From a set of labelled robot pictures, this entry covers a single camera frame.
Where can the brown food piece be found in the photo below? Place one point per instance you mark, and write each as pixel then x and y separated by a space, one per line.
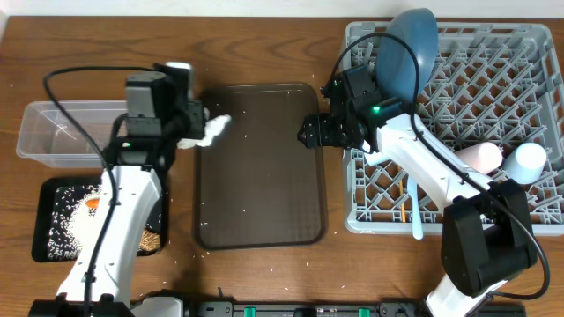
pixel 150 242

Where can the black waste bin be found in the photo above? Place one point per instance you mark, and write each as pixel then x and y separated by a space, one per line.
pixel 157 221

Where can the white tissue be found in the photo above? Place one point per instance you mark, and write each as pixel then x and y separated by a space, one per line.
pixel 213 128

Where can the brown serving tray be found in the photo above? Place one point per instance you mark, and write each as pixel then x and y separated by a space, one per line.
pixel 257 185

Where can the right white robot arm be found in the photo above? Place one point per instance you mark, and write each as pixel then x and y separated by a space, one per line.
pixel 487 236

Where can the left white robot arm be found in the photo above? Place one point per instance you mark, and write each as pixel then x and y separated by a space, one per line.
pixel 134 174

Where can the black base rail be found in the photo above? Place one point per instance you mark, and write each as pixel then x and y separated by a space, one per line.
pixel 167 303

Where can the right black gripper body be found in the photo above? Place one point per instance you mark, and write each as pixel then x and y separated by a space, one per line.
pixel 333 130

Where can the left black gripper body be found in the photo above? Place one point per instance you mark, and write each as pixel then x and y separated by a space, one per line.
pixel 196 118

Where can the grey dishwasher rack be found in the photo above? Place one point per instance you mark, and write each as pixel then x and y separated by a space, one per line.
pixel 496 82

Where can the clear plastic bin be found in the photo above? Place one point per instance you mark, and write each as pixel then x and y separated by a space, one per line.
pixel 47 136

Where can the dark blue plate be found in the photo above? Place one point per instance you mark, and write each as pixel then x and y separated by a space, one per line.
pixel 395 71

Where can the orange carrot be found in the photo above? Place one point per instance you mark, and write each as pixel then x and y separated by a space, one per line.
pixel 92 203

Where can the cooked white rice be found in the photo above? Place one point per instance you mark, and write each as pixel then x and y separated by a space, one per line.
pixel 70 221

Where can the light blue plastic knife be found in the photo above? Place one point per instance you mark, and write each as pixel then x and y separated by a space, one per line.
pixel 412 189

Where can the light blue cup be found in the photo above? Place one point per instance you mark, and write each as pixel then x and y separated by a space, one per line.
pixel 526 163

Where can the wooden chopstick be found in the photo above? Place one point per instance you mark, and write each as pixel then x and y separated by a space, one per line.
pixel 401 192

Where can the pink cup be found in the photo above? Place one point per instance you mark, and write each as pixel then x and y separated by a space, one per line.
pixel 484 157

